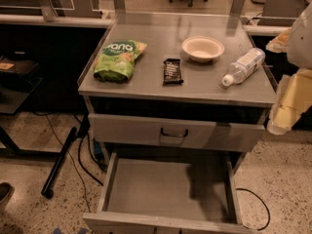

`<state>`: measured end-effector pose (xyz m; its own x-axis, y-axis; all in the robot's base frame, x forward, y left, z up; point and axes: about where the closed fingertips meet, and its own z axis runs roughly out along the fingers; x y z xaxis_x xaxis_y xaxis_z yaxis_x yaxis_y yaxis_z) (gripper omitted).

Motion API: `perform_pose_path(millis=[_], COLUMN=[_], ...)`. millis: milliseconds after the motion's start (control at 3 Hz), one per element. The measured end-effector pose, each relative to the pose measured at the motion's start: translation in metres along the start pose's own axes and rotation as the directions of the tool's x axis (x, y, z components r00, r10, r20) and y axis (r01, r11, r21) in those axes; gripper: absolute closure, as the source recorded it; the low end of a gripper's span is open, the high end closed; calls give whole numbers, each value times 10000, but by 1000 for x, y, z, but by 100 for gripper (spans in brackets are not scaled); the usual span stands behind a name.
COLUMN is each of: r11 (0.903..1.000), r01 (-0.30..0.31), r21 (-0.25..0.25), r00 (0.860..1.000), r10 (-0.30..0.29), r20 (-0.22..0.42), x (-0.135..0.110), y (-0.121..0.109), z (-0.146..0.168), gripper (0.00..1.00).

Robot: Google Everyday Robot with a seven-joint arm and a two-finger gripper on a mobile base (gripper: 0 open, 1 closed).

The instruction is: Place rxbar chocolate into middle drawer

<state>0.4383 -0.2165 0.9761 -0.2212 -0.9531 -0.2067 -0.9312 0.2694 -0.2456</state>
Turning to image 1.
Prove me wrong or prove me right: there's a yellow taped gripper finger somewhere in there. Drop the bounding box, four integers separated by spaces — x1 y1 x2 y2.
267 68 312 135

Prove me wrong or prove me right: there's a dark chocolate rxbar wrapper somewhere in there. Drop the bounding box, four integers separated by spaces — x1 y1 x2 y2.
163 58 183 86

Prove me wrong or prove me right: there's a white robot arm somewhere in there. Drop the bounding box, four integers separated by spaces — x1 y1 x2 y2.
266 4 312 135

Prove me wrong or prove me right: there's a grey metal drawer cabinet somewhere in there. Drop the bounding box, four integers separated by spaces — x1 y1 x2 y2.
77 11 279 234

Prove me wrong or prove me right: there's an open middle drawer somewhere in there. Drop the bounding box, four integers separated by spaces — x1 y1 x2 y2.
84 153 257 234

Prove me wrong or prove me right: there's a closed top drawer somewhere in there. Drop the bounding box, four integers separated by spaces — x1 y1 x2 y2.
89 113 264 152

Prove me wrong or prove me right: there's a clear plastic water bottle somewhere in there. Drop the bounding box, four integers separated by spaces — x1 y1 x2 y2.
221 48 265 87

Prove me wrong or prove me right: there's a white paper bowl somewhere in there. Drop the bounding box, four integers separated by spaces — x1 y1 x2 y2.
182 36 225 63

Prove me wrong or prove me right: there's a green snack chip bag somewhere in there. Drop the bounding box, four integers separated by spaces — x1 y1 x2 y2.
94 40 147 83

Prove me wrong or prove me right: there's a black metal stand leg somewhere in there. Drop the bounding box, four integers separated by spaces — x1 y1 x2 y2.
41 116 90 199

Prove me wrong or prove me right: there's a black side table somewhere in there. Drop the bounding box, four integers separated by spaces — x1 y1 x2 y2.
0 52 41 158

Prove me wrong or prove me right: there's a dark shoe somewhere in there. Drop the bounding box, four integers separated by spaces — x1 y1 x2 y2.
0 182 15 207

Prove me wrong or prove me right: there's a black floor cable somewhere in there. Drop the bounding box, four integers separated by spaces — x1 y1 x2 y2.
235 187 272 232

